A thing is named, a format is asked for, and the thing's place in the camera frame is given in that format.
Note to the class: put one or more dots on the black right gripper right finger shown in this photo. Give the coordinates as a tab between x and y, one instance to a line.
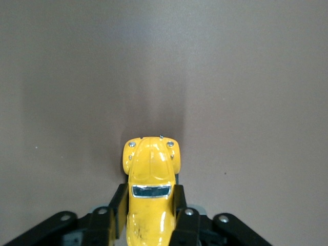
179	202

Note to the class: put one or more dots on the yellow beetle toy car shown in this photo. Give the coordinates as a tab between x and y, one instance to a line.
151	164

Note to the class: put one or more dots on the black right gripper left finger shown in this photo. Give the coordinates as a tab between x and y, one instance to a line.
120	205

